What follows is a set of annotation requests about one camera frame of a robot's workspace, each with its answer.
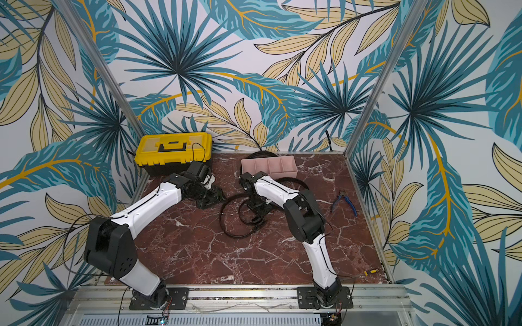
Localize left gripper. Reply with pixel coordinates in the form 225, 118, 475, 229
189, 183, 229, 211

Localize pink divided storage tray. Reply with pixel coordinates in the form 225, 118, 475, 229
241, 156, 298, 179

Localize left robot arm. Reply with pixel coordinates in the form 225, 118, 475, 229
84, 162, 223, 297

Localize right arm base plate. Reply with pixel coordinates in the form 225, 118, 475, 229
296, 287, 353, 310

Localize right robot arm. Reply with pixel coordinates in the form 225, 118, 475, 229
239, 172, 342, 306

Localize yellow black screwdriver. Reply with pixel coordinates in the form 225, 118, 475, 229
359, 268, 379, 278

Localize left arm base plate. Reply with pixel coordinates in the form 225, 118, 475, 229
129, 287, 189, 312

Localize yellow black toolbox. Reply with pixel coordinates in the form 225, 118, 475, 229
135, 132, 213, 177

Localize blue handled pliers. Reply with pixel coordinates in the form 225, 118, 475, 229
330, 192, 358, 217

